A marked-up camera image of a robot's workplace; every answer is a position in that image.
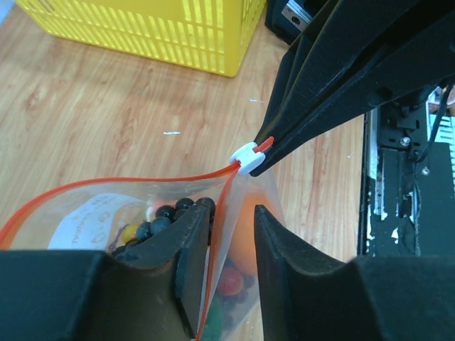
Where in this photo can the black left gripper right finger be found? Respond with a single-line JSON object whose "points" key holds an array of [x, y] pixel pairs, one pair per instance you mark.
{"points": [[307, 295]]}

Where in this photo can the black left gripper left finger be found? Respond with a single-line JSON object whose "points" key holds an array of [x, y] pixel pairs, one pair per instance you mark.
{"points": [[151, 291]]}

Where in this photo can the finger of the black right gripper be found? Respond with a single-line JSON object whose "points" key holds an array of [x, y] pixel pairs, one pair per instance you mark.
{"points": [[421, 57], [344, 41]]}

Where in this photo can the red cherry tomato sprig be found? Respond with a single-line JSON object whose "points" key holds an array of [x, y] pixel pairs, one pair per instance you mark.
{"points": [[235, 284]]}

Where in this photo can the black grape bunch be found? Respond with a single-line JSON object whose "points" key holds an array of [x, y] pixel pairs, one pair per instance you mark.
{"points": [[157, 220]]}

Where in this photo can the orange persimmon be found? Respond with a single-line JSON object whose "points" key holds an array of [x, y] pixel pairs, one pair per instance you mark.
{"points": [[242, 252]]}

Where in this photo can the clear zip bag orange zipper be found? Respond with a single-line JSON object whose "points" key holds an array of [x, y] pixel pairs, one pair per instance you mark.
{"points": [[87, 215]]}

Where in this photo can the yellow plastic basket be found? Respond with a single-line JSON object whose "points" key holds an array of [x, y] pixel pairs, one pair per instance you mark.
{"points": [[208, 35]]}

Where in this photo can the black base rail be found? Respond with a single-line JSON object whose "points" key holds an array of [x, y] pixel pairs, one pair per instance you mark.
{"points": [[407, 180]]}

